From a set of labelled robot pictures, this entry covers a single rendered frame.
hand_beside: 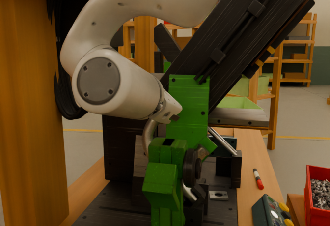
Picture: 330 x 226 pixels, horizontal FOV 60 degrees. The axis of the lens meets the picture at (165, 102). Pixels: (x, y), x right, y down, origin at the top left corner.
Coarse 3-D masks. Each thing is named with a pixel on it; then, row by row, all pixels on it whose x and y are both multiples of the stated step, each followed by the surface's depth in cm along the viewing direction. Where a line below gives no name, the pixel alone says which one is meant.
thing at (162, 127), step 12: (108, 120) 93; (120, 120) 92; (132, 120) 91; (144, 120) 90; (108, 132) 94; (120, 132) 93; (132, 132) 92; (156, 132) 93; (108, 144) 95; (120, 144) 94; (132, 144) 93; (108, 156) 96; (120, 156) 94; (132, 156) 94; (108, 168) 97; (120, 168) 96; (132, 168) 94; (120, 180) 97
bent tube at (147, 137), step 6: (150, 120) 78; (150, 126) 78; (156, 126) 79; (144, 132) 78; (150, 132) 78; (144, 138) 78; (150, 138) 78; (144, 144) 78; (144, 150) 78; (186, 192) 75; (192, 192) 75; (192, 198) 74
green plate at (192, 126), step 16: (176, 80) 81; (192, 80) 80; (208, 80) 79; (176, 96) 80; (192, 96) 79; (208, 96) 78; (192, 112) 79; (176, 128) 80; (192, 128) 79; (192, 144) 79
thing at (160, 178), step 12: (156, 168) 51; (168, 168) 51; (144, 180) 50; (156, 180) 50; (168, 180) 49; (144, 192) 49; (156, 192) 49; (168, 192) 48; (156, 204) 55; (168, 204) 53
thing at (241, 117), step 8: (216, 112) 97; (224, 112) 97; (232, 112) 97; (240, 112) 97; (248, 112) 97; (256, 112) 97; (208, 120) 90; (216, 120) 89; (224, 120) 89; (232, 120) 88; (240, 120) 88; (248, 120) 87; (256, 120) 87; (264, 120) 87; (240, 128) 88; (248, 128) 88; (256, 128) 87; (264, 128) 87
